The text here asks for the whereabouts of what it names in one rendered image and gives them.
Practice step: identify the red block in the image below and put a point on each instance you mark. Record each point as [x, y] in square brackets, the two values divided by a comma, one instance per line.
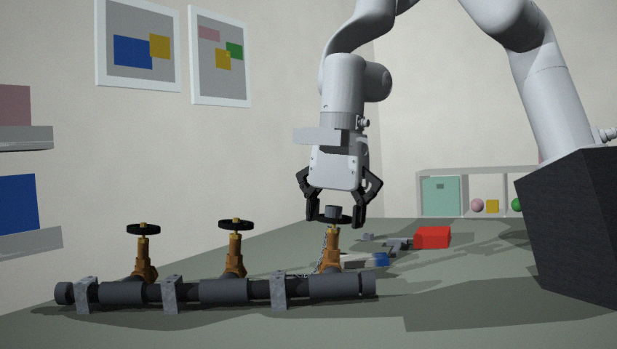
[432, 237]

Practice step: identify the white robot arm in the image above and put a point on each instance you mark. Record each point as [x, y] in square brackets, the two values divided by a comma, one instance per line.
[557, 118]

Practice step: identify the grey cylinder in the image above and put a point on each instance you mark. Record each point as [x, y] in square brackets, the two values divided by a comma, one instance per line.
[333, 211]

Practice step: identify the bag of cable ties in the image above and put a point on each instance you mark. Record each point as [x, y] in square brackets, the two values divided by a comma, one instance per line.
[364, 260]

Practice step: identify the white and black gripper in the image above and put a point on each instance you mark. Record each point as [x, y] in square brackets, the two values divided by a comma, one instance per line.
[340, 168]

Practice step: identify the dark grey pipe manifold with clamps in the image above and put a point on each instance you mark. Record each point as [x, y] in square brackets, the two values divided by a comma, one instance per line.
[231, 287]

